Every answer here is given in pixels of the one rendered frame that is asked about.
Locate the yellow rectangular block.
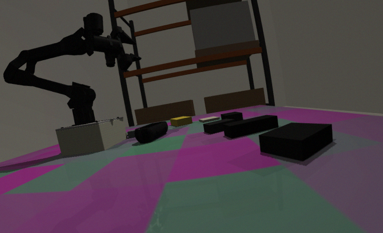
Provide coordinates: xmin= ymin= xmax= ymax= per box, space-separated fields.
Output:
xmin=170 ymin=116 xmax=193 ymax=127

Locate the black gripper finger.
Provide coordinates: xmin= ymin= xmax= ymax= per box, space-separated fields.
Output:
xmin=121 ymin=30 xmax=136 ymax=45
xmin=130 ymin=54 xmax=141 ymax=62

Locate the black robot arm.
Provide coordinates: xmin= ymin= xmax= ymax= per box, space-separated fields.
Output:
xmin=3 ymin=13 xmax=107 ymax=126

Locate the beige flat square tile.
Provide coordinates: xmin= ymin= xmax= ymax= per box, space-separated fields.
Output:
xmin=199 ymin=116 xmax=220 ymax=123

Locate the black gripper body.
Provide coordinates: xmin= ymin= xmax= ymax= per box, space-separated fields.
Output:
xmin=104 ymin=26 xmax=133 ymax=71

